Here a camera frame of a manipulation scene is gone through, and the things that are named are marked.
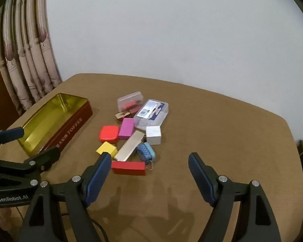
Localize magenta block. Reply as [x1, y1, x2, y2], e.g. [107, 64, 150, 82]
[118, 118, 135, 140]

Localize small clear box red contents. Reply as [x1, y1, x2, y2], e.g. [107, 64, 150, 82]
[117, 91, 145, 114]

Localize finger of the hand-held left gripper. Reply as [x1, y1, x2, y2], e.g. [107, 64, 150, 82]
[0, 146, 61, 180]
[0, 127, 25, 152]

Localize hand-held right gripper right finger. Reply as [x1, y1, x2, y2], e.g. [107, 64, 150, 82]
[188, 152, 282, 242]

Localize silver ribbed rectangular case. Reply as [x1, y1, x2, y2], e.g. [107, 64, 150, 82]
[114, 130, 145, 162]

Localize white cube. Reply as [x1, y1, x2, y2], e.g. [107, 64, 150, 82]
[146, 125, 162, 145]

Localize red tin box gold interior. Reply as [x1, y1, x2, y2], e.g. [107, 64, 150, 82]
[15, 93, 93, 157]

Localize gold and red lipstick box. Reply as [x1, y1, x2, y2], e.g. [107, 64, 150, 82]
[115, 110, 132, 119]

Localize black cable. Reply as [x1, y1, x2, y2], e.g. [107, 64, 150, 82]
[58, 213, 110, 242]

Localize red rounded box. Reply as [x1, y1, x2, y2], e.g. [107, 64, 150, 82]
[99, 125, 119, 143]

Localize red block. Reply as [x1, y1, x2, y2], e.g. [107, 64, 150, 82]
[111, 161, 146, 176]

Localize clear plastic box blue label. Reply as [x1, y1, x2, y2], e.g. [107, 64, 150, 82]
[133, 99, 169, 129]

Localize beige patterned curtain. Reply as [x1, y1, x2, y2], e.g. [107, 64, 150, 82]
[0, 0, 64, 116]

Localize yellow block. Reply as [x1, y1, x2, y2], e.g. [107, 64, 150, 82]
[96, 141, 118, 158]

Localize blue keychain toy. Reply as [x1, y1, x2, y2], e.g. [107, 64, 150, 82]
[136, 142, 157, 170]

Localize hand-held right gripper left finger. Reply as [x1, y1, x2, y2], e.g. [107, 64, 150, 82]
[19, 152, 113, 242]

